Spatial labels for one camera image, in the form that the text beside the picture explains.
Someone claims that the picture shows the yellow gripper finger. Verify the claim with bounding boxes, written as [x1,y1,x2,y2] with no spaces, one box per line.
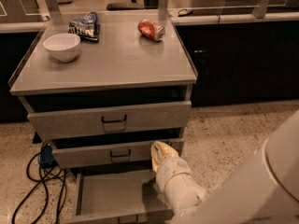
[155,141,178,160]
[150,144,160,172]

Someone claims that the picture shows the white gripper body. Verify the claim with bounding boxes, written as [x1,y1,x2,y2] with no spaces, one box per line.
[156,157,192,192]

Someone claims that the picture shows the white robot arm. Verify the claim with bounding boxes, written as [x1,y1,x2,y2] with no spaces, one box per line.
[150,111,299,224]

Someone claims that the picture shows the grey middle drawer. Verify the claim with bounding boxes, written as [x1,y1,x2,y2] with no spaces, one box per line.
[51,137,185,169]

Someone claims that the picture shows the grey drawer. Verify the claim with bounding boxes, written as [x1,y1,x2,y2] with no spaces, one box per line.
[51,137,185,169]
[28,101,191,140]
[63,161,173,224]

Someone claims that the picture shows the grey bottom drawer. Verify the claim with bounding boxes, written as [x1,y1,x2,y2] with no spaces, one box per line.
[63,161,173,224]

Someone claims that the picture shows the grey drawer cabinet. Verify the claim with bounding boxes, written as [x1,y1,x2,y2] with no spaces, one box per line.
[7,8,198,173]

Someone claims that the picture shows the grey top drawer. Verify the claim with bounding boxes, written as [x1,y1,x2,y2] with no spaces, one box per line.
[28,101,191,140]

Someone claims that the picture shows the blue power box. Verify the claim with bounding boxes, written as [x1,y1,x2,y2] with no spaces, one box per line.
[38,145,57,168]

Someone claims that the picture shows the dark lower cabinets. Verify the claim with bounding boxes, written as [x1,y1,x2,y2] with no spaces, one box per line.
[0,20,299,123]

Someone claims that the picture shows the red soda can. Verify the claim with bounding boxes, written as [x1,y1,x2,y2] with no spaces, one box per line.
[137,19,165,42]

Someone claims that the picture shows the white ceramic bowl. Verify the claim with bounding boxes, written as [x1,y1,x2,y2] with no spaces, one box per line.
[43,33,81,63]

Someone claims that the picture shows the blue chip bag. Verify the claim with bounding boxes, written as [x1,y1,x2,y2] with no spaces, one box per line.
[68,11,101,42]

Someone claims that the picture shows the black office chair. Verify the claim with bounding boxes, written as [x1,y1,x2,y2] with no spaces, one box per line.
[107,0,159,11]

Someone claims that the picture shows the black floor cables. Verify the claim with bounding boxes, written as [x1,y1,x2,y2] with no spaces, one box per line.
[11,151,69,224]

